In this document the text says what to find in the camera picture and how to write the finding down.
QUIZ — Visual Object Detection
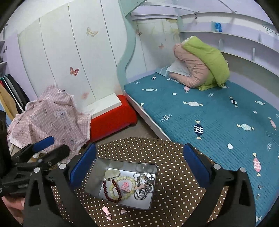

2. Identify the person's left hand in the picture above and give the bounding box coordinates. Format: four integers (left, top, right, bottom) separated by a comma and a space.
2, 195, 25, 222

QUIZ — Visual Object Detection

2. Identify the grey metal tin box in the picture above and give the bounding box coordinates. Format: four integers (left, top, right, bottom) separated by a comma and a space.
84, 157, 158, 211

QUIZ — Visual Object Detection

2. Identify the dark red bead bracelet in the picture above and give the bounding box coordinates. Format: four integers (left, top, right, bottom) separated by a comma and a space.
102, 178, 122, 203

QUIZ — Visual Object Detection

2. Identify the white pillow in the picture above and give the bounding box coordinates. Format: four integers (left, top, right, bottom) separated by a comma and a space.
156, 60, 192, 78

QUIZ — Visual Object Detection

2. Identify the white board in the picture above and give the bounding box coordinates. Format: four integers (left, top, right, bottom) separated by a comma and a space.
84, 93, 122, 116

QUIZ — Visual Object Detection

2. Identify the row of hanging clothes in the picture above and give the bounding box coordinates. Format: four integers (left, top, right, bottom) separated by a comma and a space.
0, 74, 30, 119

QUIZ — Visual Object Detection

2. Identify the white wardrobe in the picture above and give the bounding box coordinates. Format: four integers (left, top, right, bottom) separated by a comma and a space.
17, 0, 131, 104

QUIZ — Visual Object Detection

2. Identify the wire clothes hanger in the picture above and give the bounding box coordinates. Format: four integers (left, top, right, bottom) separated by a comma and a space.
262, 23, 275, 35

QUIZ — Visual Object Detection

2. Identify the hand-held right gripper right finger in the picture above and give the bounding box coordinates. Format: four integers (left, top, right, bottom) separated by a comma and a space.
183, 143, 256, 227

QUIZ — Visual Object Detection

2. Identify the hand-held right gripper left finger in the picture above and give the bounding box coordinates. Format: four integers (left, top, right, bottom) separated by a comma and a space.
24, 143, 103, 227

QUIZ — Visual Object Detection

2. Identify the silver chain necklace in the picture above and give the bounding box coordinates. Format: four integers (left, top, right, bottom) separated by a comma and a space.
133, 172, 156, 200

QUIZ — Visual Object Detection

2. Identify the cream bead bracelet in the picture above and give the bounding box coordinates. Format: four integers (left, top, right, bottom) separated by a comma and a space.
108, 176, 137, 199

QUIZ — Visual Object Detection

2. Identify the green quilt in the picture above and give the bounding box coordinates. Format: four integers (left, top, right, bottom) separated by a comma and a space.
183, 36, 231, 91

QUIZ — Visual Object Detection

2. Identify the cream butterfly sticker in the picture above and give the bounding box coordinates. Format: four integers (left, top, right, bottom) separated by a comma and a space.
86, 27, 99, 37

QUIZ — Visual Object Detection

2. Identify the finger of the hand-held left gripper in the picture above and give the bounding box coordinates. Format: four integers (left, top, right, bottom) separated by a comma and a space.
21, 136, 55, 158
40, 145, 70, 166

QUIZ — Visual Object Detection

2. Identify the brown polka dot tablecloth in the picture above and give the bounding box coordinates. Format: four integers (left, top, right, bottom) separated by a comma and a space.
47, 137, 229, 227

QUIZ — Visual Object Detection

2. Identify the teal bunk bed frame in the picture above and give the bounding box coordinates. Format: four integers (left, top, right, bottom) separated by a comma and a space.
116, 0, 279, 142

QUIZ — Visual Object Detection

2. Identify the pink quilt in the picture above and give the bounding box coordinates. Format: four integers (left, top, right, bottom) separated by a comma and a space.
169, 42, 216, 88

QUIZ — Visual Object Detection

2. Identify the red storage ottoman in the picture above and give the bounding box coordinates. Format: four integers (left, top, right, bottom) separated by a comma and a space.
88, 95, 138, 143

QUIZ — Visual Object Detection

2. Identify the pale green jade pendant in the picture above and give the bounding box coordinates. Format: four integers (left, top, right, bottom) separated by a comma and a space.
105, 169, 121, 179

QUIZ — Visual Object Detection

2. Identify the pink bear print cloth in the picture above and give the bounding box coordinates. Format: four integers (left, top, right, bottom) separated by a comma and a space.
6, 85, 92, 154

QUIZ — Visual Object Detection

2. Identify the teal candy print bed cover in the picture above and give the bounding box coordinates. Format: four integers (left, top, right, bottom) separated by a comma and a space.
124, 74, 279, 220

